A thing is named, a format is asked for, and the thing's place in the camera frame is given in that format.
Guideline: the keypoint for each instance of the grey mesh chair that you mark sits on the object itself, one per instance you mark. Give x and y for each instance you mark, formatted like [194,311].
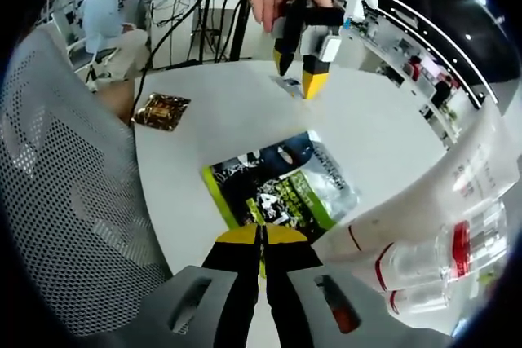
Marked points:
[61,181]

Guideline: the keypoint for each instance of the gold foil sachet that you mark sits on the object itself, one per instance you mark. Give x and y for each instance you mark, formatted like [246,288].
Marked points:
[161,111]

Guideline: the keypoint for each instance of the white office chair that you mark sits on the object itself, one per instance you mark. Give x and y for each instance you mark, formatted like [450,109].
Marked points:
[81,54]

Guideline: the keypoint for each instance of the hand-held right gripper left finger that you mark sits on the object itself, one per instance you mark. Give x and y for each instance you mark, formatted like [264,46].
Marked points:
[228,283]

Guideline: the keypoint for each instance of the white skincare tube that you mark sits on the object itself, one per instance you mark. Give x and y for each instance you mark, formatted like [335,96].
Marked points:
[428,185]

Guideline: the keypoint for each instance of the green black sachet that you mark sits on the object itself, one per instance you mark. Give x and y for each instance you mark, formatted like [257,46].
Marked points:
[285,197]

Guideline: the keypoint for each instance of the small dark sachet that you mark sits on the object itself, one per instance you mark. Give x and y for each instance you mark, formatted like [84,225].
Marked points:
[287,84]

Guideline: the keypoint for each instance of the large red-collar skincare bottle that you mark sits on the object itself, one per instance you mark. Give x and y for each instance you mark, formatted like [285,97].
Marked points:
[461,234]

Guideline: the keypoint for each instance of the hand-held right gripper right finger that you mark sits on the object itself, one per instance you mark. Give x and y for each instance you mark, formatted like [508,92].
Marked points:
[293,258]

